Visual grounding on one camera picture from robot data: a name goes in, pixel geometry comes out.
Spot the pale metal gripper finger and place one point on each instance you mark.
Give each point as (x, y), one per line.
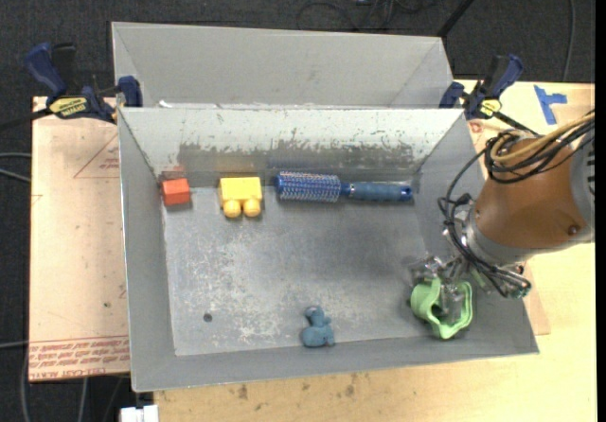
(453, 303)
(426, 269)

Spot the light green wavy cup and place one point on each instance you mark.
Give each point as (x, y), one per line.
(423, 302)

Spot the blue toy animal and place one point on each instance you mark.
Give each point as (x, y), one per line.
(316, 332)

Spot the blue hairbrush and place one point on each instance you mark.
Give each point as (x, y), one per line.
(312, 187)

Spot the grey metal bin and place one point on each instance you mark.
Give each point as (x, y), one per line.
(284, 269)

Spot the yellow toy building block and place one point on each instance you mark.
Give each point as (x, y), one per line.
(240, 190)

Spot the orange-red cube block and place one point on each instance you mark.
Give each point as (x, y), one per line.
(176, 191)

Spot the brown cardboard board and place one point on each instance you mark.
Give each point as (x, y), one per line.
(76, 245)

